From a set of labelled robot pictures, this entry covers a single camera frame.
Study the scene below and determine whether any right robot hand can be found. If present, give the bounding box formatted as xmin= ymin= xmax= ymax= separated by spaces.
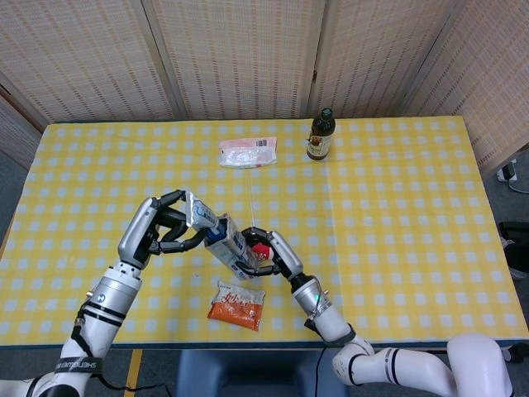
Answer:
xmin=236 ymin=226 xmax=306 ymax=283

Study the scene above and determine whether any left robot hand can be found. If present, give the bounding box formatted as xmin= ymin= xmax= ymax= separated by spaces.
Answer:
xmin=117 ymin=189 xmax=210 ymax=272

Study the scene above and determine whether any blue and white toothpaste box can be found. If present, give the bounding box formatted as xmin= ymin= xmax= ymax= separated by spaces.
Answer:
xmin=205 ymin=213 xmax=260 ymax=282

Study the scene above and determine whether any blue toothpaste tube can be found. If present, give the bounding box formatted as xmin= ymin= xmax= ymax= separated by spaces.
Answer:
xmin=183 ymin=190 xmax=227 ymax=246

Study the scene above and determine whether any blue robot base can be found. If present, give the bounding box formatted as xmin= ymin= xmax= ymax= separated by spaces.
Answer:
xmin=175 ymin=349 xmax=346 ymax=397

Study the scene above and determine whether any clear plastic straw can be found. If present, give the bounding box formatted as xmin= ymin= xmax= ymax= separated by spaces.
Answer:
xmin=247 ymin=173 xmax=255 ymax=227

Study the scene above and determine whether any orange snack bag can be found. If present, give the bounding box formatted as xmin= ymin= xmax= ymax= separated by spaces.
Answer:
xmin=206 ymin=280 xmax=266 ymax=332

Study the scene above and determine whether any yellow checkered tablecloth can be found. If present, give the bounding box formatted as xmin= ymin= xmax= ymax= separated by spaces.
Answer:
xmin=0 ymin=117 xmax=529 ymax=347

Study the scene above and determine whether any pink white plastic packet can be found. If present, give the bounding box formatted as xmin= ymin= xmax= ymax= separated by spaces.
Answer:
xmin=218 ymin=136 xmax=279 ymax=169

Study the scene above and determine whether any brown drink bottle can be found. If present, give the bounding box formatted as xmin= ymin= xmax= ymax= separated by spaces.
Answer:
xmin=306 ymin=108 xmax=335 ymax=162

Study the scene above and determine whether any yellow floor tape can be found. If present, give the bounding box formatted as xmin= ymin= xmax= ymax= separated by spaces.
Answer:
xmin=122 ymin=349 xmax=144 ymax=397

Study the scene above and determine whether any woven folding screen panel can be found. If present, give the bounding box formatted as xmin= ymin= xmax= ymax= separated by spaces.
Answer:
xmin=307 ymin=0 xmax=458 ymax=119
xmin=0 ymin=0 xmax=185 ymax=125
xmin=407 ymin=0 xmax=529 ymax=175
xmin=0 ymin=84 xmax=47 ymax=170
xmin=142 ymin=0 xmax=327 ymax=121

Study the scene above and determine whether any black fabric bag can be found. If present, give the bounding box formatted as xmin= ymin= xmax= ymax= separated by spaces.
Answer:
xmin=498 ymin=222 xmax=529 ymax=279

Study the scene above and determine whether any white power strip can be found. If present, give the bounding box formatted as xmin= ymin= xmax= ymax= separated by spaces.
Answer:
xmin=497 ymin=159 xmax=520 ymax=183

